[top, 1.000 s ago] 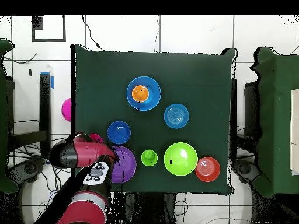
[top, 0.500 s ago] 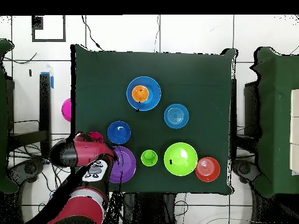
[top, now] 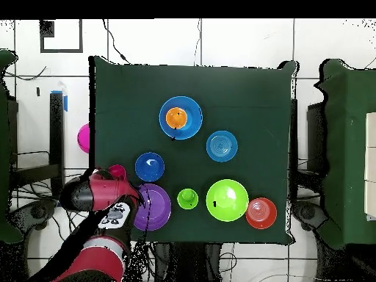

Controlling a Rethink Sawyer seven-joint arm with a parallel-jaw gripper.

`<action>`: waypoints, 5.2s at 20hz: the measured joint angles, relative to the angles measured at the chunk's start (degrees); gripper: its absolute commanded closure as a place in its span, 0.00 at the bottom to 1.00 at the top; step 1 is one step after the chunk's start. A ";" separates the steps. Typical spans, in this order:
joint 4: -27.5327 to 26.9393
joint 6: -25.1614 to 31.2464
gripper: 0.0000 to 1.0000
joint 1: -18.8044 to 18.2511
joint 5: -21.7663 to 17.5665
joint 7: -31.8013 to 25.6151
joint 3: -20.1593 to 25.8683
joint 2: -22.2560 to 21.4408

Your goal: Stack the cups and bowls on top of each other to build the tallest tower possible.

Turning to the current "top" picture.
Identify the small pink bowl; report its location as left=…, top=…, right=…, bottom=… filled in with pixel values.
left=107, top=164, right=128, bottom=181

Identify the white box stack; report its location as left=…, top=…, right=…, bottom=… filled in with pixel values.
left=364, top=112, right=376, bottom=222

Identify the green cup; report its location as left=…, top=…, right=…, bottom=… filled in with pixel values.
left=176, top=188, right=200, bottom=211

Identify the dark green table cloth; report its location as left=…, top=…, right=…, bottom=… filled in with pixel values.
left=88, top=55, right=297, bottom=246

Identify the large light blue bowl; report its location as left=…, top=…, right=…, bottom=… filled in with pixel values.
left=159, top=95, right=204, bottom=140

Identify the small light blue bowl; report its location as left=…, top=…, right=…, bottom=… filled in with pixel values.
left=206, top=130, right=239, bottom=163

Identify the magenta bowl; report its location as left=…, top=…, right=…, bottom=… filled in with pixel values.
left=76, top=123, right=90, bottom=154

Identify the small dark blue bowl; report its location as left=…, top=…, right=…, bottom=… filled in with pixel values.
left=134, top=151, right=166, bottom=183

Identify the large purple bowl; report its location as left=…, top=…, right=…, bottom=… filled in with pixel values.
left=133, top=183, right=172, bottom=232

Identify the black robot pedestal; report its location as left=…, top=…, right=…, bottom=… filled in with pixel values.
left=152, top=242, right=224, bottom=282

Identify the orange bowl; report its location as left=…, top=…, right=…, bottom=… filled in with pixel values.
left=245, top=197, right=278, bottom=230

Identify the black square frame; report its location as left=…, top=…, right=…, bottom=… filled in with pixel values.
left=40, top=19, right=84, bottom=54

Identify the black metal stand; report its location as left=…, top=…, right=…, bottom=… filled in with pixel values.
left=8, top=91, right=66, bottom=203

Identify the large green bowl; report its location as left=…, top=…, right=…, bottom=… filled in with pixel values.
left=206, top=178, right=250, bottom=223

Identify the orange cup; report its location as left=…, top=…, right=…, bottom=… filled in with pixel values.
left=165, top=106, right=188, bottom=129

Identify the neighbouring green table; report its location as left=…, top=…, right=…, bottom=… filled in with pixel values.
left=0, top=48, right=24, bottom=245
left=314, top=58, right=376, bottom=249

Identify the black cable with plug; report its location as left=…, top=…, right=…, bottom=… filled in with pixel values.
left=102, top=19, right=131, bottom=65

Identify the black pedestal leg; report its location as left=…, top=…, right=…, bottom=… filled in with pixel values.
left=293, top=199, right=328, bottom=233
left=8, top=199, right=57, bottom=233

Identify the floor cable tangle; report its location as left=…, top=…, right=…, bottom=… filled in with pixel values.
left=11, top=173, right=155, bottom=282

